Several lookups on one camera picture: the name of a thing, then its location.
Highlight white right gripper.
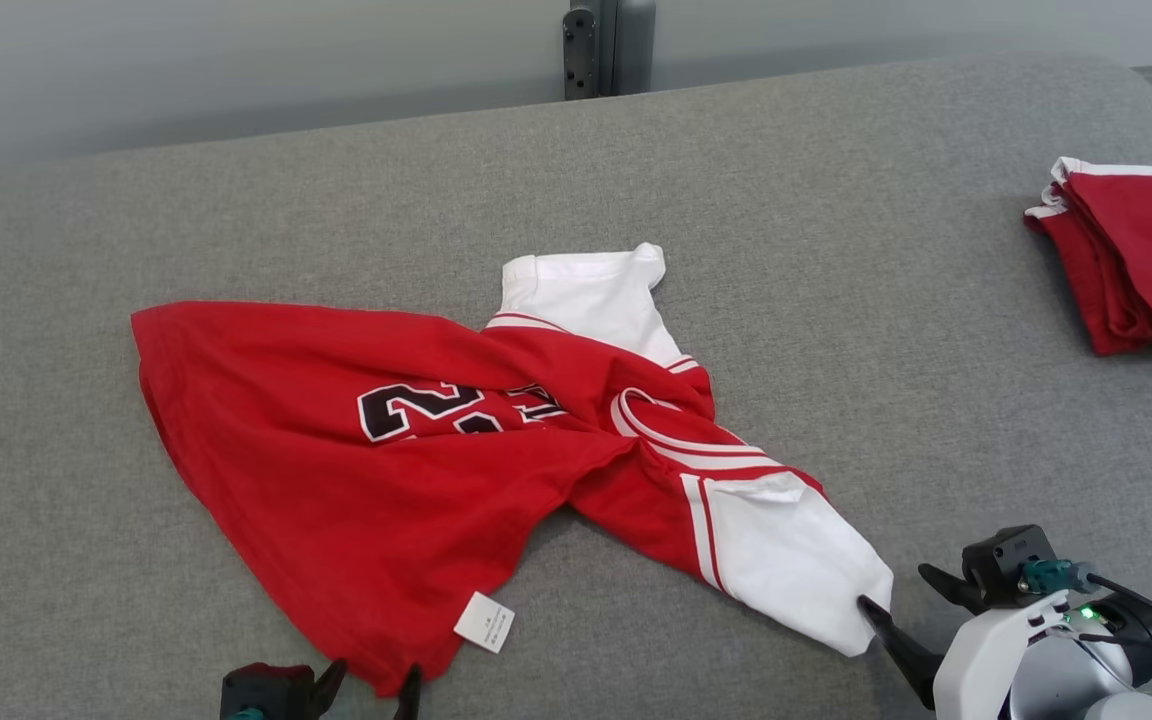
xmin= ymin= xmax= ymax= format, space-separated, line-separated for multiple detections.
xmin=857 ymin=563 xmax=1077 ymax=720

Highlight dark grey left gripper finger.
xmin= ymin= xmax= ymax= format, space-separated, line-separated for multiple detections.
xmin=394 ymin=664 xmax=424 ymax=720
xmin=311 ymin=658 xmax=349 ymax=720

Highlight red jersey with white sleeves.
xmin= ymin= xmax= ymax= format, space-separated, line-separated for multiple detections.
xmin=131 ymin=242 xmax=895 ymax=698

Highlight red shorts with white stripes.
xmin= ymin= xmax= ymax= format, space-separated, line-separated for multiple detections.
xmin=1024 ymin=157 xmax=1152 ymax=371

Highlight teal right camera connector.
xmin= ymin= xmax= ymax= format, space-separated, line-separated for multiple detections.
xmin=1021 ymin=558 xmax=1099 ymax=598

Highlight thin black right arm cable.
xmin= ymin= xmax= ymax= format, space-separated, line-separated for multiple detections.
xmin=1086 ymin=575 xmax=1152 ymax=651

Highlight grey metal partition post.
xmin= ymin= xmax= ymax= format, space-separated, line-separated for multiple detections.
xmin=569 ymin=0 xmax=637 ymax=99

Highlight dark hinge bracket with holes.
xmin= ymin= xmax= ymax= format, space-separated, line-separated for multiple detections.
xmin=563 ymin=8 xmax=599 ymax=101

